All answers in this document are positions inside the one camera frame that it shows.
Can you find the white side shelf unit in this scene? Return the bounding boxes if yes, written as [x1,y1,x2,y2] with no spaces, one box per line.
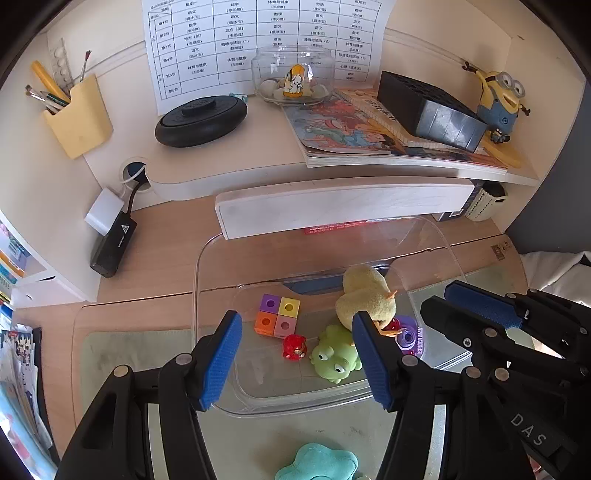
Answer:
[0,210,100,308]

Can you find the purple round toy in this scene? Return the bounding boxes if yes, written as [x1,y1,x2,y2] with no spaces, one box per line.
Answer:
[383,315,432,357]

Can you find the dark small box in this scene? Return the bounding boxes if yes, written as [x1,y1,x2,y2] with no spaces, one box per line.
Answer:
[434,182,483,222]

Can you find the small red toy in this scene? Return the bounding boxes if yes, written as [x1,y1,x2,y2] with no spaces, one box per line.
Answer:
[283,335,308,361]

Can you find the clear plastic container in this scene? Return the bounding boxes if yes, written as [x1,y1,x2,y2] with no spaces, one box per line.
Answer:
[191,215,474,418]

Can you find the red flat box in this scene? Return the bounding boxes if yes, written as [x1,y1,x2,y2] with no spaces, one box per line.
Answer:
[302,217,393,236]

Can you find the stack of magazines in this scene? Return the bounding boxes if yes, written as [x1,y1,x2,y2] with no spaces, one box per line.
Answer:
[0,325,58,480]

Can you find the white desk shelf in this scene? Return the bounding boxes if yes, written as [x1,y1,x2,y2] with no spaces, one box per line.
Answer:
[148,92,541,200]

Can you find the teal star plush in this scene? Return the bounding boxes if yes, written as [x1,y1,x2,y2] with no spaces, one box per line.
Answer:
[276,443,359,480]

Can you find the black round case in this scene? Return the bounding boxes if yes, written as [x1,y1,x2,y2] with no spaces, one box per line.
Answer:
[154,95,249,148]

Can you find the yellow chick plush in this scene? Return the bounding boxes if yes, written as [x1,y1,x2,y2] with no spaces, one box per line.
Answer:
[335,264,399,333]

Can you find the white cloth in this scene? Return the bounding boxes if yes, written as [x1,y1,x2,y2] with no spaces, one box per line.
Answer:
[519,251,591,308]

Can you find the yellow cartoon figure toy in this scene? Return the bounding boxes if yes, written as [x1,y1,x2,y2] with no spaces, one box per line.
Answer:
[462,60,532,144]

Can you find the colourful comic book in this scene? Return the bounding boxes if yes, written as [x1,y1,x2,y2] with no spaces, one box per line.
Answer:
[283,95,509,175]

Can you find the yellow pen holder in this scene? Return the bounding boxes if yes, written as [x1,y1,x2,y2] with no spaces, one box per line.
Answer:
[43,74,114,160]

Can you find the clear plastic ruler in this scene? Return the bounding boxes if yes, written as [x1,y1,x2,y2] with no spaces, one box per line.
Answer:
[48,38,75,95]

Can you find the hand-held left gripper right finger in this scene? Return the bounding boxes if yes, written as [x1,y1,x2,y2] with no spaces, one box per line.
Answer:
[351,311,536,480]

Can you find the white dog figurine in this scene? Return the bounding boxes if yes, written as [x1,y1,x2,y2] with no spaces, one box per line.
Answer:
[283,65,309,99]

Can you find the glass jar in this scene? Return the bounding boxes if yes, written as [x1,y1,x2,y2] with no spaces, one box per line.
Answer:
[250,45,334,108]

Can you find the green frog toy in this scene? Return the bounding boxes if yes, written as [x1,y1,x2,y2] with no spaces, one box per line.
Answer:
[308,324,363,383]

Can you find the white power adapter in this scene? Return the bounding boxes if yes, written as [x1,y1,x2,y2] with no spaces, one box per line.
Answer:
[84,187,123,234]

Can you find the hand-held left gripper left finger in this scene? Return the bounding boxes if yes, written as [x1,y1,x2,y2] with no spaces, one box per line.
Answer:
[55,310,244,480]

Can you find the cream perforated cylinder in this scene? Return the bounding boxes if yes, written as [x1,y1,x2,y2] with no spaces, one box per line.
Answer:
[464,181,507,223]

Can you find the printed timetable sheet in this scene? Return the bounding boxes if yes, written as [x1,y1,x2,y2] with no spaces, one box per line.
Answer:
[141,0,398,116]

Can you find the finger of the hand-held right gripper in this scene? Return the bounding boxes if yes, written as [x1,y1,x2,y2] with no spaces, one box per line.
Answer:
[444,282,591,356]
[420,296,573,379]

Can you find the black cable adapter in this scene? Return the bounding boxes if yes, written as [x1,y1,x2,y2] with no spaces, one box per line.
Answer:
[89,182,139,279]

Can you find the round cable grommet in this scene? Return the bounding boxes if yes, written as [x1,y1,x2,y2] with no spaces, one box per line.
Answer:
[121,158,152,190]

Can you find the multicolour cube block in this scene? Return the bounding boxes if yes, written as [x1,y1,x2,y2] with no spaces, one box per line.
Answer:
[255,294,301,335]

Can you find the black ribbed box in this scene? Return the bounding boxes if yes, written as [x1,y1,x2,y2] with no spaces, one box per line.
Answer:
[378,71,489,153]

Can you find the yellow plastic board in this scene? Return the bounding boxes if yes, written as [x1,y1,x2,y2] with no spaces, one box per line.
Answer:
[482,136,527,169]

